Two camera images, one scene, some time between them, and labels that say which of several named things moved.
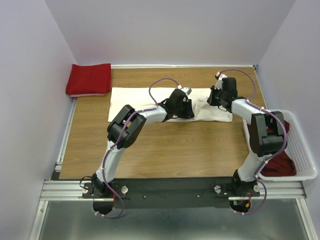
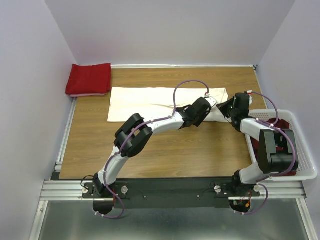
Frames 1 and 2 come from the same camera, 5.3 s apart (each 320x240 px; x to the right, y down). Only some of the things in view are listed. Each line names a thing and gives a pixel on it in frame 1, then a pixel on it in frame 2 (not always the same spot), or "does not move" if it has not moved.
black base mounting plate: x=172 y=193 does not move
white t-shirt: x=142 y=98 does not move
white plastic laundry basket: x=297 y=147 does not move
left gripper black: x=188 y=113 to x=203 y=116
